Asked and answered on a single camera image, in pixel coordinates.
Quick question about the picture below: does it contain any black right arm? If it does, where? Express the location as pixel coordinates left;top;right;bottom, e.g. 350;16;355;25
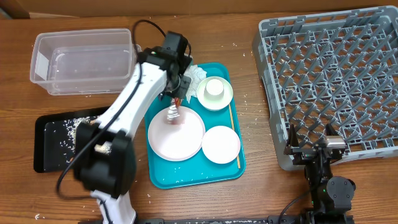
277;124;356;224

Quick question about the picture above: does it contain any black plastic tray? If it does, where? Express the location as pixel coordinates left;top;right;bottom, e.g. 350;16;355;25
34;107;107;173

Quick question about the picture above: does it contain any small white plate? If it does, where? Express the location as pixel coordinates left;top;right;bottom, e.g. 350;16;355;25
201;126;236;164

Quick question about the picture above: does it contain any red snack wrapper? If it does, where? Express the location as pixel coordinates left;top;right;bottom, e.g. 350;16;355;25
167;98;183;124

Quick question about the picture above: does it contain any teal serving tray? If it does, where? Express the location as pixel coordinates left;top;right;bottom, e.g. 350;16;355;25
144;62;247;190

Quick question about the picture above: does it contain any large white plate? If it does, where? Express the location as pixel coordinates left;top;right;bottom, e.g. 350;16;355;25
147;106;205;162

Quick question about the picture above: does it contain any wooden chopstick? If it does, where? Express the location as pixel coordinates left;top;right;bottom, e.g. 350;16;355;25
229;105;241;169

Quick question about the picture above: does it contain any white cup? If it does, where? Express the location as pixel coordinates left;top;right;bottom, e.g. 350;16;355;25
206;79;224;97

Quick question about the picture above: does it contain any white napkin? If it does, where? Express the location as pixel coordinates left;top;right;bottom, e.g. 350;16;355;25
184;65;206;103

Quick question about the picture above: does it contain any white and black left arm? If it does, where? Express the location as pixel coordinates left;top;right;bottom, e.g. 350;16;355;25
71;31;192;223

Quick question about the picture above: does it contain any white bowl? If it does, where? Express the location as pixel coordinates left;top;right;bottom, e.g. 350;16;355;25
197;77;233;111

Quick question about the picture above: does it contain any grey dishwasher rack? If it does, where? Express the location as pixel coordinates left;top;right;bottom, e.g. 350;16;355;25
252;6;397;170

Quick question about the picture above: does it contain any clear plastic storage bin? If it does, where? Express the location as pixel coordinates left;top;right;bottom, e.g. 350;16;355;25
30;29;141;96

